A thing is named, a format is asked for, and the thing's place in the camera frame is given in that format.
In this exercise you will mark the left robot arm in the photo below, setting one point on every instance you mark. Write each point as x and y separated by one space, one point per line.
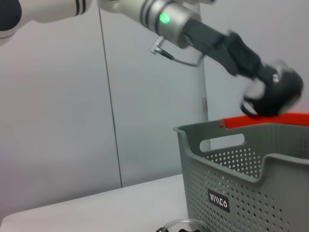
157 17

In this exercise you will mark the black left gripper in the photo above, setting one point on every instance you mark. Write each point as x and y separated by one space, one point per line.
217 41

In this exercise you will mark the grey perforated storage basket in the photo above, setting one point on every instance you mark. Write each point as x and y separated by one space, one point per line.
241 193

